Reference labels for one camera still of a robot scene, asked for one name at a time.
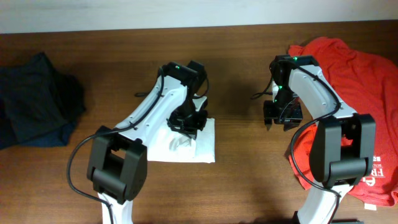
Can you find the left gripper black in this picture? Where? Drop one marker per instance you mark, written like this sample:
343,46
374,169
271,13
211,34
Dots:
185,123

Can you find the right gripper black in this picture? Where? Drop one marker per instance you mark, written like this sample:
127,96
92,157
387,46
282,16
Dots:
283,112

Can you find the white printed t-shirt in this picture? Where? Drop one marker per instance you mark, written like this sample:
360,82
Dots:
171,146

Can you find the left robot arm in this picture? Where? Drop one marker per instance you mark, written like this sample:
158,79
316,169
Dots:
118,160

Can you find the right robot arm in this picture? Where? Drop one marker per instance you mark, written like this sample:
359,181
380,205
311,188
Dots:
343,147

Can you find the dark folded clothes pile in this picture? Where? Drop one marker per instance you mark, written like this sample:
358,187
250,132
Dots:
40,106

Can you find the red t-shirt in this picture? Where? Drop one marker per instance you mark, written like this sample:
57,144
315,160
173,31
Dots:
367,83

